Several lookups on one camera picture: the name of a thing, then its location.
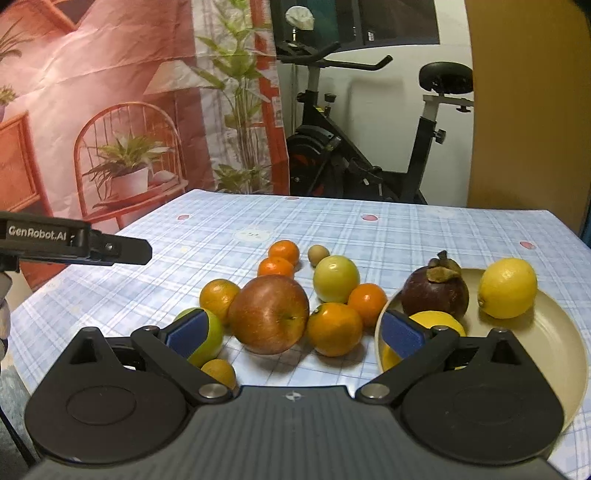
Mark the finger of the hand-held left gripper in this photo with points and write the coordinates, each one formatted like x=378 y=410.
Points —
x=124 y=251

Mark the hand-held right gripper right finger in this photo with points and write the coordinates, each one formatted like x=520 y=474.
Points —
x=399 y=334

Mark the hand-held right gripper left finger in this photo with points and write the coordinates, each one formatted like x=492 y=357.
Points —
x=184 y=334

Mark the green round fruit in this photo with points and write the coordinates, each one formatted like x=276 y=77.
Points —
x=213 y=337

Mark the yellow lemon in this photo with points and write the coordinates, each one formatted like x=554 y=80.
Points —
x=438 y=321
x=508 y=288

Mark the small orange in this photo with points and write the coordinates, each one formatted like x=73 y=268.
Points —
x=219 y=372

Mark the dark purple mangosteen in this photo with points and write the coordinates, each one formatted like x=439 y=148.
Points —
x=434 y=290

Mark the yellow-green round fruit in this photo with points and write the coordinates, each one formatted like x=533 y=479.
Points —
x=336 y=278

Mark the red apple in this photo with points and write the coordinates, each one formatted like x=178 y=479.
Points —
x=269 y=314

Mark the small brown longan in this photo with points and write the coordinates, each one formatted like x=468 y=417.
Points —
x=318 y=255

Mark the beige plate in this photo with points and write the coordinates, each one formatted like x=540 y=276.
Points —
x=521 y=341

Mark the person's left hand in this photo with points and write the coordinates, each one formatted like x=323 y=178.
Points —
x=3 y=318

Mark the blue checked tablecloth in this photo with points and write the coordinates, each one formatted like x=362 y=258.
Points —
x=369 y=230

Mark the black exercise bike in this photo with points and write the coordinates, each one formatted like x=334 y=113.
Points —
x=323 y=152

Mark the wooden panel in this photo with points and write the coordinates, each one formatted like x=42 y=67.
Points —
x=521 y=115

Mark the dark window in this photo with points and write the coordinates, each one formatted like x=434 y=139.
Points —
x=369 y=23

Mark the printed wall poster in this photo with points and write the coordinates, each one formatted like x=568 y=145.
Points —
x=92 y=69

